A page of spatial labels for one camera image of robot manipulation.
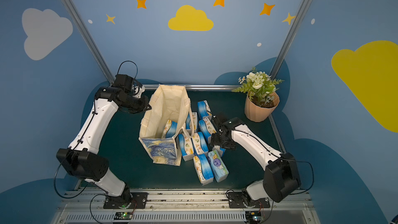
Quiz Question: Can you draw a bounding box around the right green circuit board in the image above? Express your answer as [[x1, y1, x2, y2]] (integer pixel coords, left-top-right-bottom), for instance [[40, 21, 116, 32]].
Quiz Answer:
[[245, 212, 264, 224]]

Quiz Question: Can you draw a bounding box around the aluminium rail frame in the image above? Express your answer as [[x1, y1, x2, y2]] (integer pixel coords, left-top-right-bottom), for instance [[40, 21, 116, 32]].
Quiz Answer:
[[51, 189, 320, 224]]

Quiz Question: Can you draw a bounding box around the tissue pack back row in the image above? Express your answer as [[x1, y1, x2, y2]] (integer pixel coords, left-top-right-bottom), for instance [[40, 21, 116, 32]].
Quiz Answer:
[[198, 100, 212, 119]]

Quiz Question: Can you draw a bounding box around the artificial white flower plant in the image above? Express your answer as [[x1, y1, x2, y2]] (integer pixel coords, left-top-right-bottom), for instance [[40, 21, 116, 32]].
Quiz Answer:
[[232, 67, 284, 108]]

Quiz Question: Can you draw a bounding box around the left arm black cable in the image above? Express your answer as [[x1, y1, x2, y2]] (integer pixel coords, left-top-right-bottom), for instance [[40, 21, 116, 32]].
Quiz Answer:
[[116, 60, 139, 83]]

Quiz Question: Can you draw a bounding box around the green circuit board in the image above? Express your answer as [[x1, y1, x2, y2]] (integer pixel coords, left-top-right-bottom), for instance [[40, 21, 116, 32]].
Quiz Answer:
[[114, 212, 133, 220], [245, 212, 264, 224]]

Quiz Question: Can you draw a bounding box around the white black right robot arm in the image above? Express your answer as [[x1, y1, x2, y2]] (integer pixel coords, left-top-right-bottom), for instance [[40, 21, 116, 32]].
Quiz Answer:
[[210, 116, 301, 207]]

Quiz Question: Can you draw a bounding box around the left green circuit board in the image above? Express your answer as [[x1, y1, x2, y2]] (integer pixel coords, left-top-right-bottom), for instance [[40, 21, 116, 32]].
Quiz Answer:
[[114, 212, 133, 220]]

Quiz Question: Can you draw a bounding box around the purple snail tissue pack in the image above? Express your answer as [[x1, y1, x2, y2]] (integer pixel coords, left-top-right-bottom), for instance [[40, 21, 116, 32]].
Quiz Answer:
[[207, 150, 229, 183]]

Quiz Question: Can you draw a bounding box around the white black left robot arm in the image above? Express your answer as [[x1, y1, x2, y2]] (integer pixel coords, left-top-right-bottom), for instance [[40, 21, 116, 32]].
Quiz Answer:
[[56, 85, 151, 209]]

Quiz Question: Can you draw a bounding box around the canvas bag starry night print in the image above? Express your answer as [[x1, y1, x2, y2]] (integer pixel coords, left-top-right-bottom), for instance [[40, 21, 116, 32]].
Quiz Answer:
[[139, 85, 194, 166]]

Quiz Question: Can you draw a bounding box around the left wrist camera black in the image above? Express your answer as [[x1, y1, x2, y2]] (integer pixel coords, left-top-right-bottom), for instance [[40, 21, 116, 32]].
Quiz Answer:
[[112, 74, 142, 94]]

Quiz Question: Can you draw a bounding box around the pink ribbed plant pot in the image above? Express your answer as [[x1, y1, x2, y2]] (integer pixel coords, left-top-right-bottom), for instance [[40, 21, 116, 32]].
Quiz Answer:
[[245, 92, 280, 122]]

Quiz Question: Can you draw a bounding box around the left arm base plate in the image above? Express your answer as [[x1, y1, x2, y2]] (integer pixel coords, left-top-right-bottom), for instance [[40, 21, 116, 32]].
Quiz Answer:
[[103, 192, 148, 209]]

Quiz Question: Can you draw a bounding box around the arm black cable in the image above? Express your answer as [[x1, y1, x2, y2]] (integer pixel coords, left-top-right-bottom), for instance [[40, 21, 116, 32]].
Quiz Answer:
[[116, 60, 139, 83], [290, 160, 315, 195]]

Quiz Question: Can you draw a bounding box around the blue floral tissue pack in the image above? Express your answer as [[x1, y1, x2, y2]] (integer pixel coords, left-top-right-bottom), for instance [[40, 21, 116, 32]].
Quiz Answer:
[[198, 117, 217, 144]]

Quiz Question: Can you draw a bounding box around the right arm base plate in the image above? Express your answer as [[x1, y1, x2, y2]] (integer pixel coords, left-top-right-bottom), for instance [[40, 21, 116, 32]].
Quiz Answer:
[[226, 190, 271, 209]]

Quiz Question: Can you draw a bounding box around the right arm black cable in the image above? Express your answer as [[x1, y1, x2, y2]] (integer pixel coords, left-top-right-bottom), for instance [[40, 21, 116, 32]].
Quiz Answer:
[[290, 160, 315, 195]]

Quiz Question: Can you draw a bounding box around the tissue pack beside bag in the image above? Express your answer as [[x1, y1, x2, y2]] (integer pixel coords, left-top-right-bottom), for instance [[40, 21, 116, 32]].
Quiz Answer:
[[186, 112, 198, 132]]

